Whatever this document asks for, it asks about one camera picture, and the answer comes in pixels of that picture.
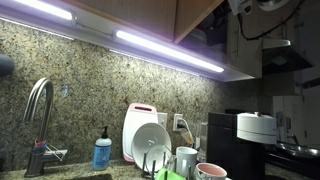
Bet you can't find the short under-cabinet light bar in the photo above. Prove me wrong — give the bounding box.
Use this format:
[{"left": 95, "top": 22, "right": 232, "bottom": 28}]
[{"left": 13, "top": 0, "right": 76, "bottom": 22}]

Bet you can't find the long under-cabinet light bar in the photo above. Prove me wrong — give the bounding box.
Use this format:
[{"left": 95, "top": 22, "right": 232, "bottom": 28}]
[{"left": 114, "top": 29, "right": 225, "bottom": 74}]

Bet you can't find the large white bowl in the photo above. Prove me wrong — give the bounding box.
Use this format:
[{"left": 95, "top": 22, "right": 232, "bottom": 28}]
[{"left": 131, "top": 122, "right": 172, "bottom": 173}]

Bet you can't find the white wall outlet plate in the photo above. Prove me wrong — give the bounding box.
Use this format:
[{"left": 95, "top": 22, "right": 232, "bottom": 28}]
[{"left": 172, "top": 113, "right": 184, "bottom": 132}]

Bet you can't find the dark range hood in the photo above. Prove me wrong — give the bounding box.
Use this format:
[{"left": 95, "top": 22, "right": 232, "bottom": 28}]
[{"left": 261, "top": 39, "right": 314, "bottom": 76}]

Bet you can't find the plain white mug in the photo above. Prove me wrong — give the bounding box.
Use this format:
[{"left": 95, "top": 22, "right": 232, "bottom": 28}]
[{"left": 175, "top": 146, "right": 198, "bottom": 178}]

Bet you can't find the white mug with pink inside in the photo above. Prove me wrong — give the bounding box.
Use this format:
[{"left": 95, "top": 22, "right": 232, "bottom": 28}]
[{"left": 194, "top": 162, "right": 228, "bottom": 180}]

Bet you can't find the blue label soap bottle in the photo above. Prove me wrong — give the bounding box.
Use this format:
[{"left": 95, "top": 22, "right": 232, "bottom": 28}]
[{"left": 92, "top": 125, "right": 113, "bottom": 171}]

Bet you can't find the clear water tank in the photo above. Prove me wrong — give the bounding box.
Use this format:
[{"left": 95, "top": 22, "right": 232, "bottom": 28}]
[{"left": 196, "top": 121, "right": 209, "bottom": 163}]

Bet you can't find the black stove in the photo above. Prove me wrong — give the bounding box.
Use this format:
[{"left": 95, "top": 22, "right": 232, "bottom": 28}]
[{"left": 264, "top": 143, "right": 320, "bottom": 180}]

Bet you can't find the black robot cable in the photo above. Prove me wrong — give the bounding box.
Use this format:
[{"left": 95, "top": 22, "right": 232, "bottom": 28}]
[{"left": 236, "top": 0, "right": 306, "bottom": 42}]

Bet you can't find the power plug with cord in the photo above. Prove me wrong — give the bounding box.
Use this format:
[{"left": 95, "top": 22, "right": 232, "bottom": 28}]
[{"left": 177, "top": 118, "right": 195, "bottom": 145}]

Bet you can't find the white cutting board pink rim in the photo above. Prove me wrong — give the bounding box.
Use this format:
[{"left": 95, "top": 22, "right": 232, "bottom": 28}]
[{"left": 121, "top": 102, "right": 158, "bottom": 163}]

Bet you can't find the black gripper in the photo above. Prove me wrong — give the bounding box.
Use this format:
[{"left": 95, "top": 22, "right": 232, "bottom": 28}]
[{"left": 208, "top": 6, "right": 231, "bottom": 33}]

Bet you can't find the black and grey coffee machine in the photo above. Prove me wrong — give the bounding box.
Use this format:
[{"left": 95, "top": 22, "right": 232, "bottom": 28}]
[{"left": 206, "top": 111, "right": 278, "bottom": 180}]

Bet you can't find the curved steel faucet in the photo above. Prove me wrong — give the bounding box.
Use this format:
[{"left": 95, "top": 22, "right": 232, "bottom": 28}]
[{"left": 23, "top": 77, "right": 69, "bottom": 178}]

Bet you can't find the metal wire dish rack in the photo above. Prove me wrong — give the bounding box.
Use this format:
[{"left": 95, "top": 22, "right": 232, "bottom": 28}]
[{"left": 141, "top": 151, "right": 194, "bottom": 180}]

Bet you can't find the white wall switch plate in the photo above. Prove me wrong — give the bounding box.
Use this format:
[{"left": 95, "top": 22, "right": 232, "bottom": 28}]
[{"left": 156, "top": 112, "right": 169, "bottom": 129}]

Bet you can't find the steel frying pan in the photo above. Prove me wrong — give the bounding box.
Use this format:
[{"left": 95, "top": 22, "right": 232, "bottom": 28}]
[{"left": 274, "top": 133, "right": 320, "bottom": 159}]

